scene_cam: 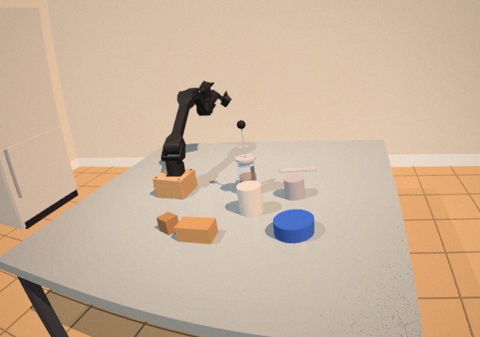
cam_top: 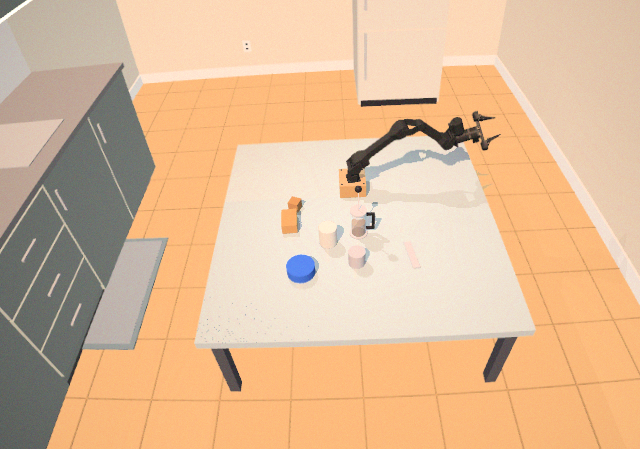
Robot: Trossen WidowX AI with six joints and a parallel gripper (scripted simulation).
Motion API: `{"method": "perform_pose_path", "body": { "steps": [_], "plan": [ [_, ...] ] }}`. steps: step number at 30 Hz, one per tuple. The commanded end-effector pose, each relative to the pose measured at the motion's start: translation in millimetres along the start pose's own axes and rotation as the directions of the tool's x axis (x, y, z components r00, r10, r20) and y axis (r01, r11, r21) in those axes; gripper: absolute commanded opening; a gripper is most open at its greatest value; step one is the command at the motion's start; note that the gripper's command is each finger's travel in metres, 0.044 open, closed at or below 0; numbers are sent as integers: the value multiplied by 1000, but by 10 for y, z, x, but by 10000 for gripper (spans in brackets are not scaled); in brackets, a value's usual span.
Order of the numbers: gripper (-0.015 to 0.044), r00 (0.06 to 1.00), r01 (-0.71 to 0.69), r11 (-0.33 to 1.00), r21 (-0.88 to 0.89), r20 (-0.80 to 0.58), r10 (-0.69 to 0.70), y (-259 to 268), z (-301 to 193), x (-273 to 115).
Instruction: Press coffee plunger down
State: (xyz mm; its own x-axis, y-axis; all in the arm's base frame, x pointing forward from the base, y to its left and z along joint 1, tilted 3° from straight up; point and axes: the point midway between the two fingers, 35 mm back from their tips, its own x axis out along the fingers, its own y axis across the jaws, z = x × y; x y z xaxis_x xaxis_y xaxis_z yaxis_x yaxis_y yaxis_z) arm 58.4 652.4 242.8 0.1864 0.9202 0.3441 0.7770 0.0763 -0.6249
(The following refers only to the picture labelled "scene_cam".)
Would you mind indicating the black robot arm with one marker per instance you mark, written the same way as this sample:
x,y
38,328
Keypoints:
x,y
174,148

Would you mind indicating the pale pink cylinder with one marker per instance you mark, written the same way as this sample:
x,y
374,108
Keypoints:
x,y
294,187

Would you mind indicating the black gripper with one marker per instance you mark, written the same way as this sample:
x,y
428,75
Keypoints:
x,y
225,99

